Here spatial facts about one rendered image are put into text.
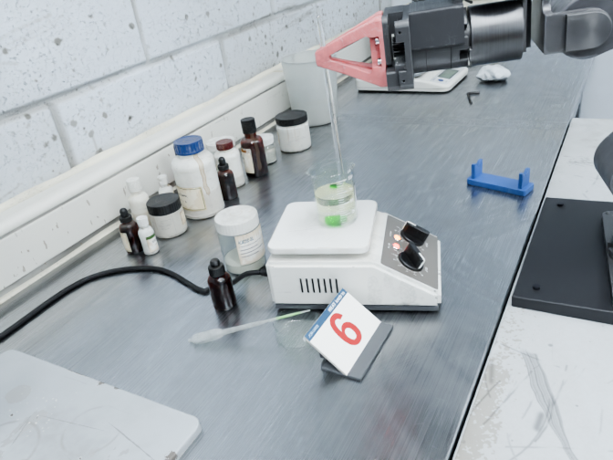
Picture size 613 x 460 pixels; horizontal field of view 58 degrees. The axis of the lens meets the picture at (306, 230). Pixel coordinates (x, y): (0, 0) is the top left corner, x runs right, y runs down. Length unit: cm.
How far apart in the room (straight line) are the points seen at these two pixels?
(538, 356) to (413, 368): 12
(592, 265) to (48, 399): 62
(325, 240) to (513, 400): 26
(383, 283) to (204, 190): 40
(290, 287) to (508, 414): 27
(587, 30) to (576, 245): 29
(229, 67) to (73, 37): 41
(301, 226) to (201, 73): 60
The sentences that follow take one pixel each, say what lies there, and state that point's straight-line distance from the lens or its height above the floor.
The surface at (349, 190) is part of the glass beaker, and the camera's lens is 64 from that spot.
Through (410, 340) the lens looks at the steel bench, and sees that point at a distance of 62.
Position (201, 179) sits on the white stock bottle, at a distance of 91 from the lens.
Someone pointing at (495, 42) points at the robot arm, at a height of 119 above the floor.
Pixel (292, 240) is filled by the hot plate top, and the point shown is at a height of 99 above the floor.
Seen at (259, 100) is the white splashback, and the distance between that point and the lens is 130.
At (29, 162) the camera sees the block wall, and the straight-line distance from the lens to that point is 94.
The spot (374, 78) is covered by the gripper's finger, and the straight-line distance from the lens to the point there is 59.
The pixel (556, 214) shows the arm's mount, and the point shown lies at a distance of 83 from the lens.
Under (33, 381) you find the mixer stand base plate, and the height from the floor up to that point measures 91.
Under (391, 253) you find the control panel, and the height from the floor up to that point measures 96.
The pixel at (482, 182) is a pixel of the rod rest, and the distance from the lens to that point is 94.
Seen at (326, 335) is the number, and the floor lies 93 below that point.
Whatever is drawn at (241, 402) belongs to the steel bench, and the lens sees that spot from 58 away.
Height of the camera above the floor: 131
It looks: 29 degrees down
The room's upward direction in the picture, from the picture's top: 9 degrees counter-clockwise
